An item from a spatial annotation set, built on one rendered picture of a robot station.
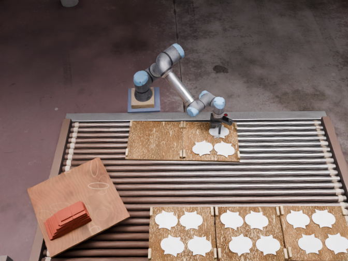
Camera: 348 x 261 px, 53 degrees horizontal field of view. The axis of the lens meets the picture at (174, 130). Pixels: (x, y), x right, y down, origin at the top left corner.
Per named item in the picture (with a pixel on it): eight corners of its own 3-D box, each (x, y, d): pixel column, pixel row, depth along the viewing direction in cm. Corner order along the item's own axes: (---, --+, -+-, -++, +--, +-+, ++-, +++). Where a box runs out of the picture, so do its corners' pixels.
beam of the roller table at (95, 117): (68, 117, 284) (66, 113, 280) (322, 115, 283) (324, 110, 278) (66, 126, 279) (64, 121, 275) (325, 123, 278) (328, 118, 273)
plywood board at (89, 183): (27, 190, 226) (26, 189, 224) (99, 158, 240) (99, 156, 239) (51, 258, 199) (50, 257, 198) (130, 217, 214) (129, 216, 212)
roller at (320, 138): (70, 140, 268) (69, 136, 264) (323, 138, 267) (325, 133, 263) (69, 145, 265) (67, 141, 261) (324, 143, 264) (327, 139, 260)
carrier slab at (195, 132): (183, 122, 272) (183, 121, 270) (235, 124, 270) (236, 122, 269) (182, 161, 250) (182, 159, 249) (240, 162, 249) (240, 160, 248)
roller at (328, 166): (64, 168, 253) (62, 164, 249) (332, 165, 252) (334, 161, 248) (62, 173, 250) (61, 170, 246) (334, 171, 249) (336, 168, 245)
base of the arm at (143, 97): (135, 87, 295) (134, 79, 287) (153, 88, 294) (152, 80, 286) (132, 101, 286) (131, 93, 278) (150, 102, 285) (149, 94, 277)
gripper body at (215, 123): (209, 121, 260) (210, 110, 250) (221, 121, 259) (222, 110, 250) (209, 129, 255) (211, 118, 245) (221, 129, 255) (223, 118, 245)
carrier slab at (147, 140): (131, 121, 273) (130, 120, 271) (183, 123, 271) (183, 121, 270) (125, 159, 251) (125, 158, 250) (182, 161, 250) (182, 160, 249)
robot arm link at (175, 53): (140, 73, 284) (163, 49, 234) (153, 64, 290) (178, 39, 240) (148, 85, 285) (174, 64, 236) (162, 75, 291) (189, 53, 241)
